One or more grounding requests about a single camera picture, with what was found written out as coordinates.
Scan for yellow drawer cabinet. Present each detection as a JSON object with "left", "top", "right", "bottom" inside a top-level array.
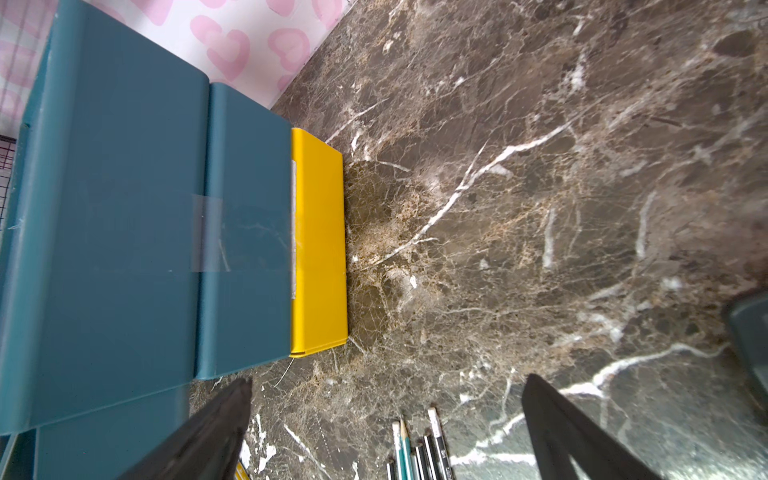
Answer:
[{"left": 290, "top": 128, "right": 348, "bottom": 358}]

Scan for teal drawer cabinet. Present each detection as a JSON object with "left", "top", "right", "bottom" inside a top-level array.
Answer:
[{"left": 193, "top": 83, "right": 293, "bottom": 380}]

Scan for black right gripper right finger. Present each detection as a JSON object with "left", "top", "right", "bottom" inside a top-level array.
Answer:
[{"left": 521, "top": 374, "right": 659, "bottom": 479}]

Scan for green pencil bundle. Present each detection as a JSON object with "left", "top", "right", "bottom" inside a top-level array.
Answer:
[{"left": 385, "top": 405, "right": 456, "bottom": 480}]

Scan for black calculator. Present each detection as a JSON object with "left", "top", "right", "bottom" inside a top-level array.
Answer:
[{"left": 722, "top": 290, "right": 767, "bottom": 404}]

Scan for teal drawer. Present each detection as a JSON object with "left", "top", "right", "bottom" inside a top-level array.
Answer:
[{"left": 1, "top": 1, "right": 209, "bottom": 479}]

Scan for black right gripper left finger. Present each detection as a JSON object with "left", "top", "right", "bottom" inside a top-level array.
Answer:
[{"left": 121, "top": 378, "right": 252, "bottom": 479}]

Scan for yellow pencil bundle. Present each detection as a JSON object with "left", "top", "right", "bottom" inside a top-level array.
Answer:
[{"left": 234, "top": 461, "right": 251, "bottom": 480}]

